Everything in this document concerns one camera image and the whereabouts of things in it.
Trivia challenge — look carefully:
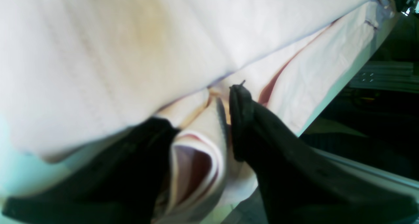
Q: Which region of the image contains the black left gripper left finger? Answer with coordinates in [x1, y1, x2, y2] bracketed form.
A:
[2, 118, 179, 224]

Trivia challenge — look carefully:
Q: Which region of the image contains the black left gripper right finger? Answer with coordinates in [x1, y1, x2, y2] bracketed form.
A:
[229, 84, 418, 224]

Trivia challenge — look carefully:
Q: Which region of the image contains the pink T-shirt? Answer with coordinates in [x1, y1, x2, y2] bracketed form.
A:
[1, 0, 396, 224]

